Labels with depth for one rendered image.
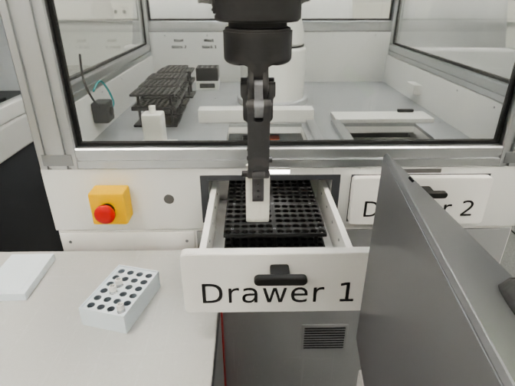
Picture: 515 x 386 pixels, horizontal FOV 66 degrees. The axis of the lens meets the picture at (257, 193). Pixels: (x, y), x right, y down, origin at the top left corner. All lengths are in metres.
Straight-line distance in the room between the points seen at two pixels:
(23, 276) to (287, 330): 0.62
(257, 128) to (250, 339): 0.76
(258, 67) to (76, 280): 0.60
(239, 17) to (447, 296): 0.31
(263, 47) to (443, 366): 0.32
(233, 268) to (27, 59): 0.53
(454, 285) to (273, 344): 0.84
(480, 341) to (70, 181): 0.79
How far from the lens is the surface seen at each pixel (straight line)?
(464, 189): 0.94
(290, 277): 0.57
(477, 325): 0.29
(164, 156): 0.83
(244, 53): 0.43
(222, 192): 0.93
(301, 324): 1.07
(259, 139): 0.44
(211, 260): 0.59
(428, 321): 0.37
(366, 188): 0.86
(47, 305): 0.84
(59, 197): 0.94
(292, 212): 0.75
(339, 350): 1.16
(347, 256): 0.60
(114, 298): 0.75
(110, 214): 0.83
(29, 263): 0.94
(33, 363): 0.75
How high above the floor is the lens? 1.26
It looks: 26 degrees down
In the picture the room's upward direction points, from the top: straight up
